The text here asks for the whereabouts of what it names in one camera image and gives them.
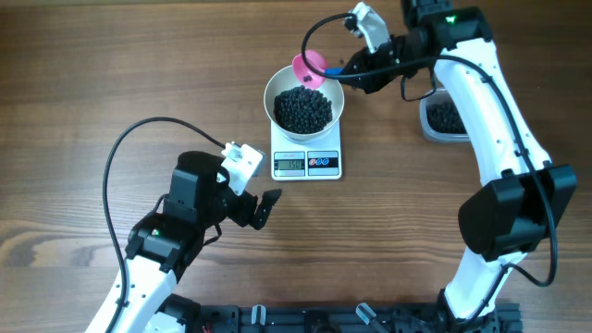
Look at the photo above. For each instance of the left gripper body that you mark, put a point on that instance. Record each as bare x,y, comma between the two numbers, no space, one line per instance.
240,210

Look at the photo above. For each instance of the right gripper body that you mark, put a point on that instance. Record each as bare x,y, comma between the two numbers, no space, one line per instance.
400,46

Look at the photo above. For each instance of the pink scoop blue handle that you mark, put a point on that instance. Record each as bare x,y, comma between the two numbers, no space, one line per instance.
316,63

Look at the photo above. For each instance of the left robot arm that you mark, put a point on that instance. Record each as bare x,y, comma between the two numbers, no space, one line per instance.
204,191

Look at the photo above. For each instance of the white digital kitchen scale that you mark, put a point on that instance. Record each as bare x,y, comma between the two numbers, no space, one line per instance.
317,159

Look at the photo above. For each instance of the black beans in bowl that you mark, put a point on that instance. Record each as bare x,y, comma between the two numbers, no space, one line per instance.
302,110

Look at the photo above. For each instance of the white bowl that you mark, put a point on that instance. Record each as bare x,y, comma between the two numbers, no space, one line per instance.
285,79

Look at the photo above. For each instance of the clear plastic container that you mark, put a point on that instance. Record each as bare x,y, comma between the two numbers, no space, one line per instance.
438,96

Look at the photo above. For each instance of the black beans in container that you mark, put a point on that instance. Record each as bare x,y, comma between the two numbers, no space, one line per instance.
445,118

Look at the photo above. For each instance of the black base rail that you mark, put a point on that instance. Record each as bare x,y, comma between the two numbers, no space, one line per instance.
263,319

